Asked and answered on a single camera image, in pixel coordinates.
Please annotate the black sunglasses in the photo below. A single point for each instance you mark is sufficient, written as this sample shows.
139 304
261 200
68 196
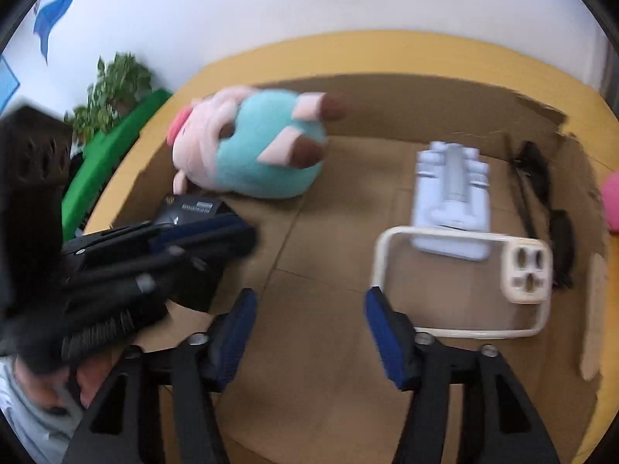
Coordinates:
563 241

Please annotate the person's left forearm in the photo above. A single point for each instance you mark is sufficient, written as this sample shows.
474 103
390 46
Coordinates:
29 430

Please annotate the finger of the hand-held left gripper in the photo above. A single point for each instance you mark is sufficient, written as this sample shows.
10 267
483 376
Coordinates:
208 239
111 244

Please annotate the pink and teal pig plush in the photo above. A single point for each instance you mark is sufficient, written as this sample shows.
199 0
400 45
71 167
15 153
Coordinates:
256 154

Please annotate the small black box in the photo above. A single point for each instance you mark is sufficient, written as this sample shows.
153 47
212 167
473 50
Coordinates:
193 208

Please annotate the beige clear phone case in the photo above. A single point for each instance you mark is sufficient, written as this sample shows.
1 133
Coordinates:
527 270

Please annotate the blue wall decoration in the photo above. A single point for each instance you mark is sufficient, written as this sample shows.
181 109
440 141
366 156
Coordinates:
55 9

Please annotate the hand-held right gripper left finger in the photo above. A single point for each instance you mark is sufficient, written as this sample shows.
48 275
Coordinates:
238 331

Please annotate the clear plastic blister pack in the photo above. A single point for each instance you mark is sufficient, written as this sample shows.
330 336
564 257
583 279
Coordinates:
452 193

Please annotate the green potted plant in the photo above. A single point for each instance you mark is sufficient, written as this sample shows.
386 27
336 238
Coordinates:
116 92

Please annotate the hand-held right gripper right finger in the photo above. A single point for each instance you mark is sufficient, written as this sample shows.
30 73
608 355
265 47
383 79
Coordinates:
383 336

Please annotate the green board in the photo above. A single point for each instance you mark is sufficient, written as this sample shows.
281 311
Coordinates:
111 154

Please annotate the person's left hand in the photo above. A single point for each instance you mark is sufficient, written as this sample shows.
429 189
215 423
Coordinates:
96 382

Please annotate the pink bear plush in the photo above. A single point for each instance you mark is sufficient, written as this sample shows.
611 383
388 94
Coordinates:
611 203

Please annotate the yellow desktop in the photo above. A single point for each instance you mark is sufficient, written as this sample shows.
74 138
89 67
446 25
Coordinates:
387 53

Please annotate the brown cardboard box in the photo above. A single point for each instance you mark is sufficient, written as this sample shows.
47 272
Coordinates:
314 270

